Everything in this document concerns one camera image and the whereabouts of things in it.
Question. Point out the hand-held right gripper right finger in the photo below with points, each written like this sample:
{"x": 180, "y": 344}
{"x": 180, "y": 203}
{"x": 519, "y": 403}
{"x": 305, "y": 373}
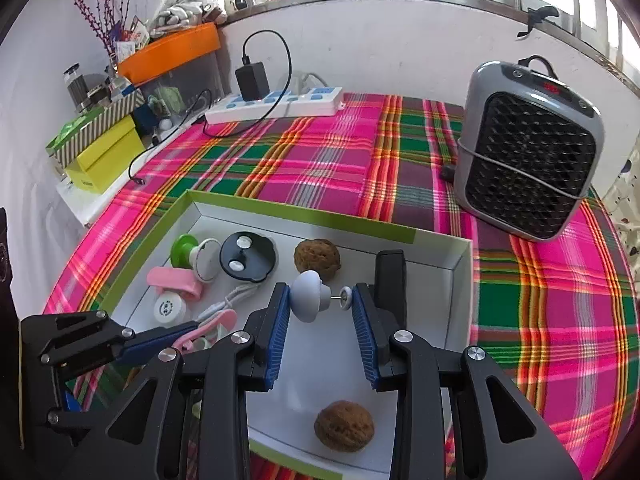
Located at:
{"x": 365, "y": 340}

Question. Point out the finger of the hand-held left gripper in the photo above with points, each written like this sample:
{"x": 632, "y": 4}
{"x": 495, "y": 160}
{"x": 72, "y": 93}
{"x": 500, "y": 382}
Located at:
{"x": 155, "y": 342}
{"x": 70, "y": 420}

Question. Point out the small pink stapler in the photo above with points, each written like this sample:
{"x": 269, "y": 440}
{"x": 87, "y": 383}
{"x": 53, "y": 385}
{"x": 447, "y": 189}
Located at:
{"x": 172, "y": 277}

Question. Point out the small white ball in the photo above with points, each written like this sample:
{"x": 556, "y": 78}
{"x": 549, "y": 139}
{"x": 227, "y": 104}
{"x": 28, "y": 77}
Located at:
{"x": 165, "y": 124}

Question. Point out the yellow cardboard box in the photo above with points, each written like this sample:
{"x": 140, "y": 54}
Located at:
{"x": 105, "y": 162}

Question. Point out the white round cap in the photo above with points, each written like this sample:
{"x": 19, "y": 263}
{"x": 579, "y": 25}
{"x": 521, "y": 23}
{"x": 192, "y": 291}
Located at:
{"x": 169, "y": 307}

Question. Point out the pink and green plaid tablecloth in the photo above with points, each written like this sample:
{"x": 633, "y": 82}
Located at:
{"x": 350, "y": 160}

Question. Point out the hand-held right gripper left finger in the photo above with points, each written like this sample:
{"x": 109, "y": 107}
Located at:
{"x": 277, "y": 340}

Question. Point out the white and blue power strip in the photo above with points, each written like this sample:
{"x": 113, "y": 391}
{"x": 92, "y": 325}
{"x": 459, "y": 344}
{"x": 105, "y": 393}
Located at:
{"x": 300, "y": 105}

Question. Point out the large pink clip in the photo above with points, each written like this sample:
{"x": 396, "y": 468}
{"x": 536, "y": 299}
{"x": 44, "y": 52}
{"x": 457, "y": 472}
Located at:
{"x": 220, "y": 321}

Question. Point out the pile of white plastic bags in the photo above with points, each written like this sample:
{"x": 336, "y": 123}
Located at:
{"x": 180, "y": 5}

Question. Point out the striped cardboard box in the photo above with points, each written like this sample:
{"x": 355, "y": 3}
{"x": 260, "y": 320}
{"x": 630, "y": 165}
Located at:
{"x": 95, "y": 127}

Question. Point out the black charger adapter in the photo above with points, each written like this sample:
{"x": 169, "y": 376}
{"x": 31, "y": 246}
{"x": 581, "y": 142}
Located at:
{"x": 252, "y": 80}

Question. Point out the pile of colourful packets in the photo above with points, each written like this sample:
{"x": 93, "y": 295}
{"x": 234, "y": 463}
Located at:
{"x": 131, "y": 40}

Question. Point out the clear bin with orange lid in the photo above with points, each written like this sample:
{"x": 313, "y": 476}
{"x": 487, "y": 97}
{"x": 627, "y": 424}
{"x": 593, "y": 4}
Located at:
{"x": 170, "y": 52}

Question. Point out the glass jar with black lid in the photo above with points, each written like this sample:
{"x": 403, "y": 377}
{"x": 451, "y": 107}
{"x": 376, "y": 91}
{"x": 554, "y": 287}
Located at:
{"x": 75, "y": 87}

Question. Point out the white mushroom-shaped knob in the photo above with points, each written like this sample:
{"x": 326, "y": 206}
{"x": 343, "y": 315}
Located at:
{"x": 307, "y": 297}

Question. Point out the dotted cream curtain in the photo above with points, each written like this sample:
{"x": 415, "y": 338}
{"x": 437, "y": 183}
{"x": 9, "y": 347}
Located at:
{"x": 627, "y": 195}

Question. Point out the black oval disc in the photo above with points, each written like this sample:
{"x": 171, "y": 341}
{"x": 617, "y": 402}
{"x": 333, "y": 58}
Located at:
{"x": 255, "y": 265}

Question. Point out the green and white spool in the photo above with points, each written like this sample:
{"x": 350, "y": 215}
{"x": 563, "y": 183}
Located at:
{"x": 181, "y": 252}

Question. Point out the small dark blue box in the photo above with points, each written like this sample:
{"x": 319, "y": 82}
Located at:
{"x": 142, "y": 117}

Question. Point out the brown walnut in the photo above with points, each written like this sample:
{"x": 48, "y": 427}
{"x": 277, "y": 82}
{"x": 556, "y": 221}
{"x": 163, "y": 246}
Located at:
{"x": 317, "y": 259}
{"x": 344, "y": 426}

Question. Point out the black window hook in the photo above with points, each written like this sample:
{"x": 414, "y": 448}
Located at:
{"x": 545, "y": 11}

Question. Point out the grey fan heater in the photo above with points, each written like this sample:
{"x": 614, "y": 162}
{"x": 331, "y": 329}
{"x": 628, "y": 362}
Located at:
{"x": 525, "y": 160}

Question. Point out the purple flower branches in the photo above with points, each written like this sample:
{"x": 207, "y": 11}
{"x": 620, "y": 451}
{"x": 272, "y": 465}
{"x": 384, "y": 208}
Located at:
{"x": 107, "y": 35}

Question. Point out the green and white cardboard box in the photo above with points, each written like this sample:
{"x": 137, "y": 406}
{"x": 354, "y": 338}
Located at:
{"x": 290, "y": 410}

